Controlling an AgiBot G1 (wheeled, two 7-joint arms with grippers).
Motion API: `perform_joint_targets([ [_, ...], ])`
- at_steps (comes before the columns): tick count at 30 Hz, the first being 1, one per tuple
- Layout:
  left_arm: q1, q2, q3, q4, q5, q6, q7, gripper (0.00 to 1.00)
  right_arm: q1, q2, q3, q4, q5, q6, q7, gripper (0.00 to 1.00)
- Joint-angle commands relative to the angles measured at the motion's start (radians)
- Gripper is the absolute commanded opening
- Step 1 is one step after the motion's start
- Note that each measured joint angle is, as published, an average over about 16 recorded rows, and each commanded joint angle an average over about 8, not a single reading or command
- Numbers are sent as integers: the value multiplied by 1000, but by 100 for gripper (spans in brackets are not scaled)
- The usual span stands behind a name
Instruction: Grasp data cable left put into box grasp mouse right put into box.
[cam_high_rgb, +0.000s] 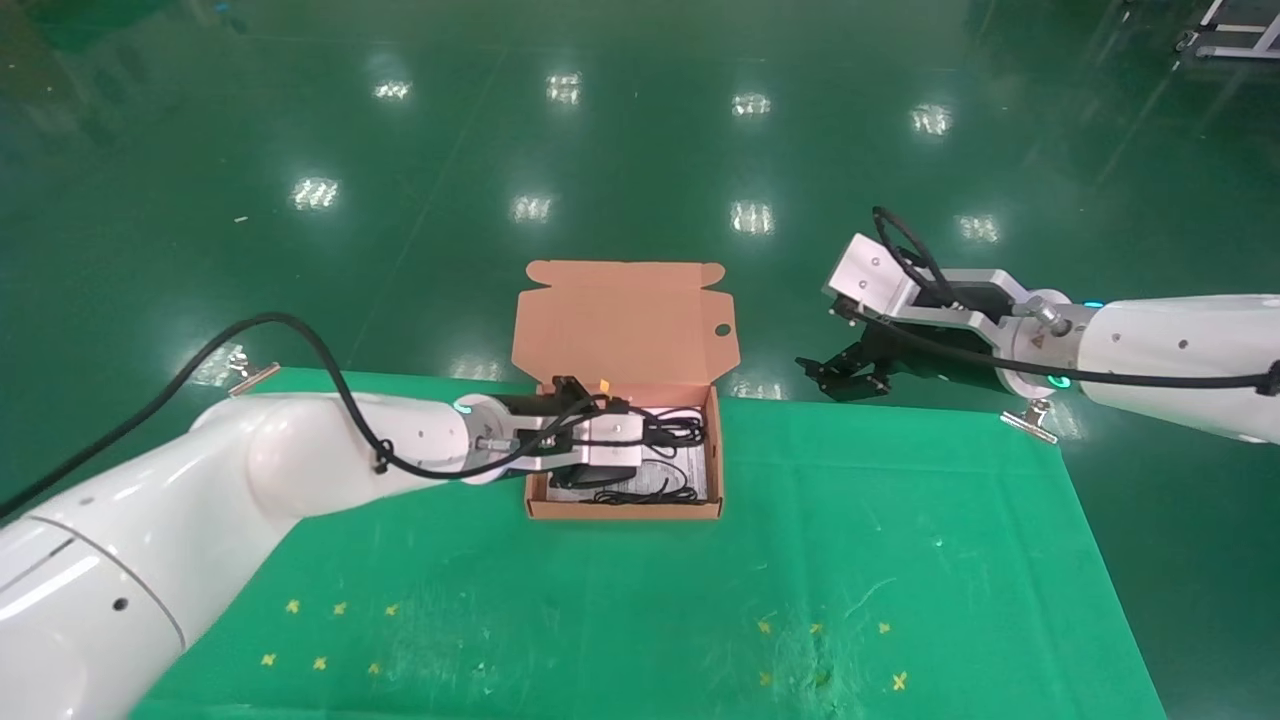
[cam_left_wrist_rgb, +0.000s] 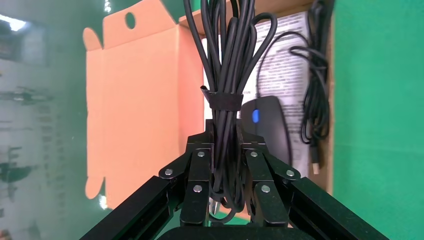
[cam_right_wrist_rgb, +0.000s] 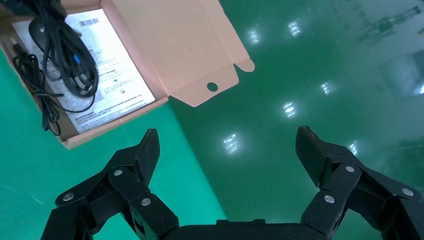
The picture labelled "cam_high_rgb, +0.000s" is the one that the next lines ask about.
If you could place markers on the green table cloth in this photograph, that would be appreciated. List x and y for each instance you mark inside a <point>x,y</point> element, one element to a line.
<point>900,520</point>

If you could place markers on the white metal frame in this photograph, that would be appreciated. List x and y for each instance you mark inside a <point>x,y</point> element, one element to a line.
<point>1245,50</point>

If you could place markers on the brown cardboard mailer box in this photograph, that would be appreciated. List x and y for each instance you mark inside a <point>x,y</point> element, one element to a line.
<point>620,320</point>

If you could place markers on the metal cloth clip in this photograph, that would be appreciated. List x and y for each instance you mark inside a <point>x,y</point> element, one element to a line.
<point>1030,422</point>
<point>255,378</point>

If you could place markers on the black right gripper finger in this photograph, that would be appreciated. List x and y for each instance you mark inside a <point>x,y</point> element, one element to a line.
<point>840,362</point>
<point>855,386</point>

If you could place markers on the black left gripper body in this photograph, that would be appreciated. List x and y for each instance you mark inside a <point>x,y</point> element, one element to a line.
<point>600,477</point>

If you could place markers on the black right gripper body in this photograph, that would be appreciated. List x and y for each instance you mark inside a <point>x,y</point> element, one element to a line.
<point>920,365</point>

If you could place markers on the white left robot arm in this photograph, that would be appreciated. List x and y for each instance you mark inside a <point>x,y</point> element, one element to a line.
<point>150,560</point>

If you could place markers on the white printed paper sheet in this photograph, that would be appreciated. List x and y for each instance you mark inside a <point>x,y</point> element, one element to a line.
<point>690,462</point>

